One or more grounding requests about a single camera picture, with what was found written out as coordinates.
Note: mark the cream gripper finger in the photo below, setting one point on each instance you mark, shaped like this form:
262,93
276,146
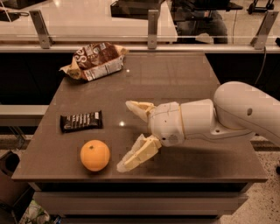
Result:
142,150
140,109

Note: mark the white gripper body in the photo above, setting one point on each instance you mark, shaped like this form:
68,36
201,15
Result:
166,122

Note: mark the orange fruit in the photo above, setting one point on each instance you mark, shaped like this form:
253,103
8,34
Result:
95,155

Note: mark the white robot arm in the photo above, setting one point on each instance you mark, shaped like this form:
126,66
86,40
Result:
237,110

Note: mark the brown chip bag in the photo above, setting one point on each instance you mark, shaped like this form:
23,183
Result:
94,61

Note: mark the green white bag on floor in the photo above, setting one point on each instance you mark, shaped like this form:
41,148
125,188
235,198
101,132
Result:
36,214

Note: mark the black snack bar wrapper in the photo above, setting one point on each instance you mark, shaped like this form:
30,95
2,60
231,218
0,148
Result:
85,121

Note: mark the brown table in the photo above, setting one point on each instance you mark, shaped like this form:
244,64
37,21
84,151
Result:
195,178

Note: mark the person in dark clothes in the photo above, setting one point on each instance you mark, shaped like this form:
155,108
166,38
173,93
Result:
196,20

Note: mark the glass barrier panel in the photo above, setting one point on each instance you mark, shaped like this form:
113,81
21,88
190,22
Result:
90,20

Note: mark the middle metal glass bracket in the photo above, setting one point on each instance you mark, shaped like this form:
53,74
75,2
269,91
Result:
152,29

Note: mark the metal glass bracket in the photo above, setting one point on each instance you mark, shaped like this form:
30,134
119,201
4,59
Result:
44,37
152,29
259,40

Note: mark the left metal glass bracket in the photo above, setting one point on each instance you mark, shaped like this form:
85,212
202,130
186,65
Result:
44,37

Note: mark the right metal glass bracket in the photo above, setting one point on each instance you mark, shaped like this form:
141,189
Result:
259,40

